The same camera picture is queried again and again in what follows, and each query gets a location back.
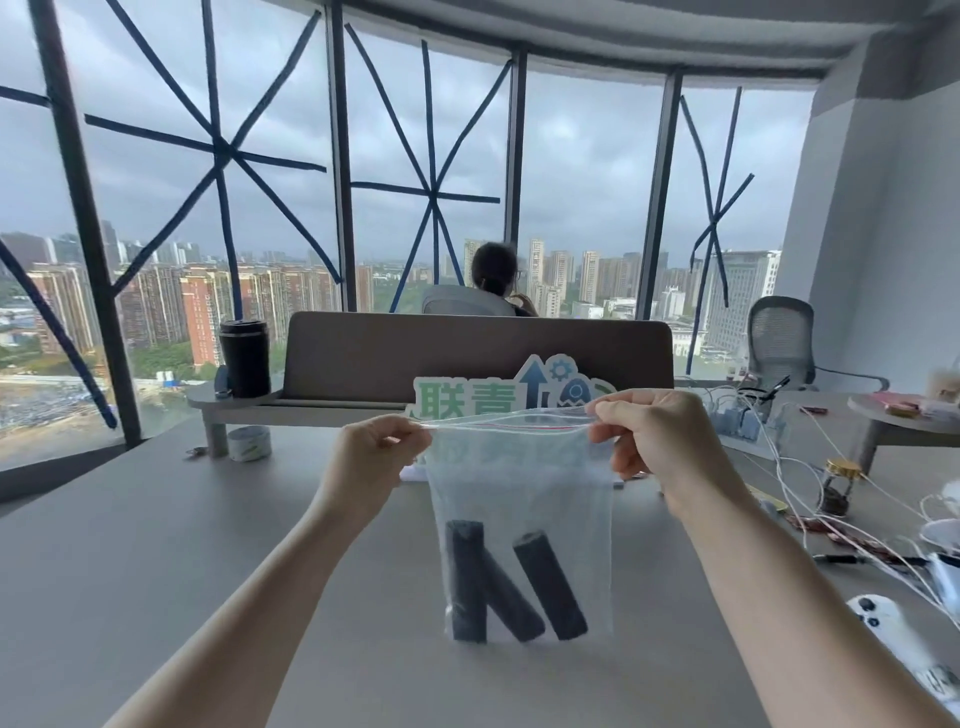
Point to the person's right hand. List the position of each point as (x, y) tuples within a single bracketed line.
[(660, 442)]

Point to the person's left hand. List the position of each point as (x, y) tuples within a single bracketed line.
[(369, 465)]

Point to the person's right thumb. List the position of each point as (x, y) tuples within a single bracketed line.
[(609, 415)]

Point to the person's left thumb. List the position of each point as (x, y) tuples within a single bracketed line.
[(411, 429)]

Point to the clear zip plastic bag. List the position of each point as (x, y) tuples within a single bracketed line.
[(521, 525)]

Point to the person's right forearm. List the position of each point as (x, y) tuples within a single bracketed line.
[(795, 600)]

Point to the person's left forearm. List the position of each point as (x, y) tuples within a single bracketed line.
[(247, 615)]

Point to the brown desk divider panel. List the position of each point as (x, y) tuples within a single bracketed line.
[(480, 356)]

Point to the green and blue cutout sign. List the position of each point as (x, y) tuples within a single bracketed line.
[(510, 390)]

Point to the grey office chair back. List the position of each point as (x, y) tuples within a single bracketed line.
[(465, 300)]

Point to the black cylinder stick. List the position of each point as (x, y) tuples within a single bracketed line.
[(466, 581), (512, 600), (550, 585)]

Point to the white tape roll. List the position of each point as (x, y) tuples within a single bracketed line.
[(248, 443)]

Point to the grey desk shelf riser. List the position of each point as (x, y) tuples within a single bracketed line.
[(232, 405)]

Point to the black tumbler cup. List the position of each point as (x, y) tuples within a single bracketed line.
[(244, 358)]

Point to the grey mesh office chair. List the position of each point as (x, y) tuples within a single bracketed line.
[(784, 345)]

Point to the small glass jar gold lid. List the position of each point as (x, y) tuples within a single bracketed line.
[(838, 487)]

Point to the red snack wrapper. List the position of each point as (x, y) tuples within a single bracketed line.
[(832, 525)]

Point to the round grey side shelf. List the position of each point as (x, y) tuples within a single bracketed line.
[(900, 420)]

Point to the black pen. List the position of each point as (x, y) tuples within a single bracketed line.
[(862, 559)]

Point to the white bowl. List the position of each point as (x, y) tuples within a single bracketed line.
[(942, 534)]

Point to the white game controller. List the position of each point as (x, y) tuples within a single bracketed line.
[(900, 645)]

